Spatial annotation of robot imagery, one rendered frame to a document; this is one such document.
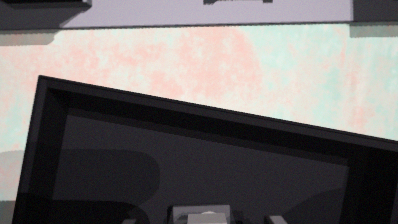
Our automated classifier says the relay with orange button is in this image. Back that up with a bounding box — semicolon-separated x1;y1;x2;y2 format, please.
168;203;236;224

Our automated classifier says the black parts tray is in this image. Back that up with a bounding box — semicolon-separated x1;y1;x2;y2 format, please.
12;75;398;224

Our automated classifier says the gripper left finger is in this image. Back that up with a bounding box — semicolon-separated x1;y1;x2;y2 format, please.
122;219;142;224

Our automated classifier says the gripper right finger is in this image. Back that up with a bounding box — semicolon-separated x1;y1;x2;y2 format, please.
264;216;287;224

